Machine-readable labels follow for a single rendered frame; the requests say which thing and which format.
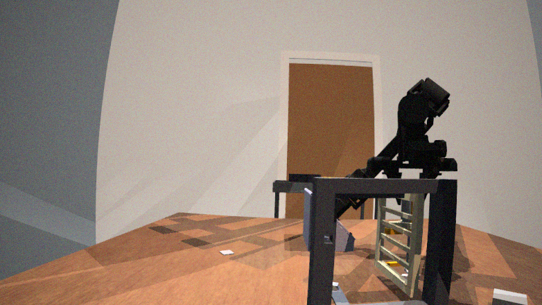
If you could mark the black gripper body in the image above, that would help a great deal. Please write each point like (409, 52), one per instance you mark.
(385, 164)

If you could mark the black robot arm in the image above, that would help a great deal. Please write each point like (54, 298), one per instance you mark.
(425, 99)

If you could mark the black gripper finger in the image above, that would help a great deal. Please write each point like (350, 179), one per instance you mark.
(428, 176)
(394, 175)

